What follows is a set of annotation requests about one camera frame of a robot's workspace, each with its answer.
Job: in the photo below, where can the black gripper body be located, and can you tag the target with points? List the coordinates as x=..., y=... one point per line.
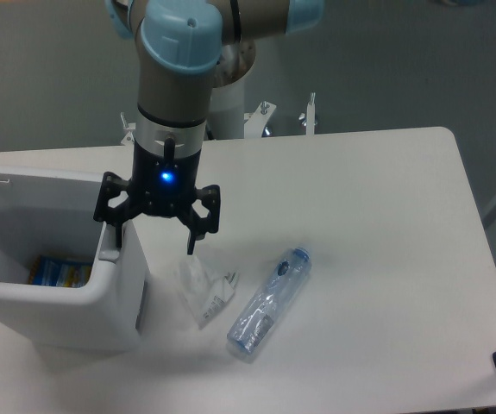
x=160, y=187

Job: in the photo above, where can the white push-lid trash can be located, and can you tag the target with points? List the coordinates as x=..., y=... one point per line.
x=46, y=212

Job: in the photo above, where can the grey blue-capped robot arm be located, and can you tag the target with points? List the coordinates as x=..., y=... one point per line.
x=179, y=44

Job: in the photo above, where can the crumpled white plastic wrapper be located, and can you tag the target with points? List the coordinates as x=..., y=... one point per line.
x=206, y=284

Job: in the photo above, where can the blue snack package in bin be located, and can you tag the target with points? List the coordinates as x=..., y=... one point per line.
x=58, y=272

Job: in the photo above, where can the clear plastic water bottle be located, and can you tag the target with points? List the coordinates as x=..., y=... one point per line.
x=270, y=301

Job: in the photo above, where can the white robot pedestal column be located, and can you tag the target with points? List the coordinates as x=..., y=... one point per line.
x=232, y=70

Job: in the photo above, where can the white metal base frame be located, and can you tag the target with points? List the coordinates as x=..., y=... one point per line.
x=259, y=124

